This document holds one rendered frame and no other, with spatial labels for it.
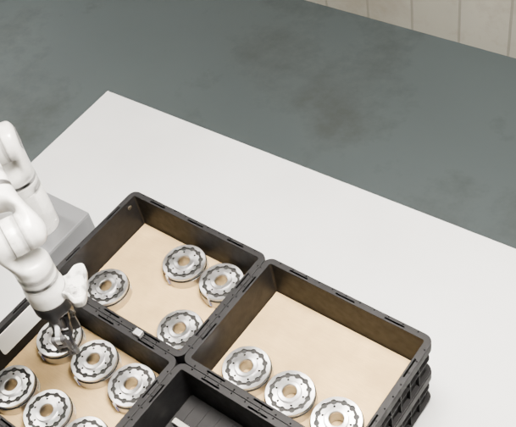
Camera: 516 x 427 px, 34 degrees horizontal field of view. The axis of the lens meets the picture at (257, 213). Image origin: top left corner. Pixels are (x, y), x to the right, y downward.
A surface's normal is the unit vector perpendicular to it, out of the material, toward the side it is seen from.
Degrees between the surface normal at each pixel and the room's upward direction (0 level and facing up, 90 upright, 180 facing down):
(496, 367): 0
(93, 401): 0
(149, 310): 0
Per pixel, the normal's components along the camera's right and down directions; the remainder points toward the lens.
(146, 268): -0.15, -0.65
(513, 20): -0.57, 0.68
